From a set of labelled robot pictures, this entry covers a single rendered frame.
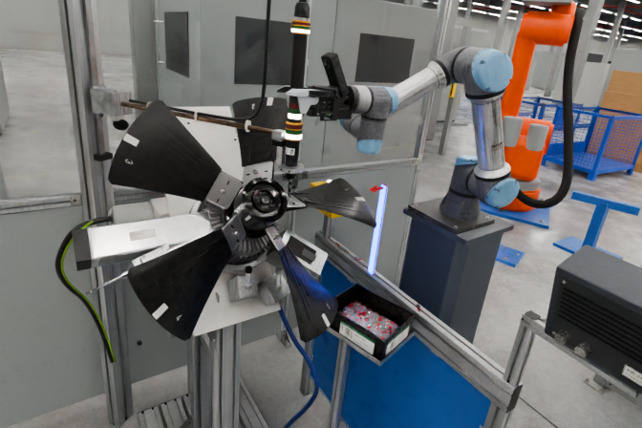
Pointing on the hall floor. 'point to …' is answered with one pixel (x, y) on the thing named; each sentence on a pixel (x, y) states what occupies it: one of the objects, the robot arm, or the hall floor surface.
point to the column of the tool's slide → (93, 173)
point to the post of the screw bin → (339, 384)
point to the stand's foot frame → (173, 416)
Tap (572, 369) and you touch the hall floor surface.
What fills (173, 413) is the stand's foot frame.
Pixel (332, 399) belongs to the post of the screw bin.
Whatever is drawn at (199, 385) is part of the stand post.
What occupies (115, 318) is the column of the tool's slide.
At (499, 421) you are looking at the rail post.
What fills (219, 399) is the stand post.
